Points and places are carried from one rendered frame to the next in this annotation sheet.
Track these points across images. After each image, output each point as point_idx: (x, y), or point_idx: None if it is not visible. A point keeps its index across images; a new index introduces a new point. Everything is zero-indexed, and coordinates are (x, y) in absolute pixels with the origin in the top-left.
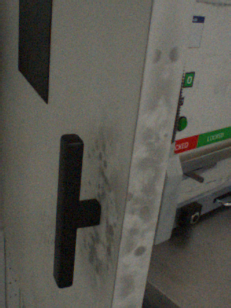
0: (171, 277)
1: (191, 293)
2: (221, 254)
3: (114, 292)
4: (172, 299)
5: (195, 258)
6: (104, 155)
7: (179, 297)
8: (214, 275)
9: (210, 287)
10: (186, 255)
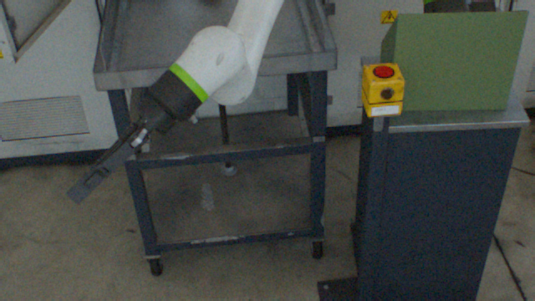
0: (154, 10)
1: (153, 19)
2: (211, 7)
3: None
4: (108, 6)
5: (187, 5)
6: None
7: (142, 19)
8: (184, 16)
9: (170, 20)
10: (185, 2)
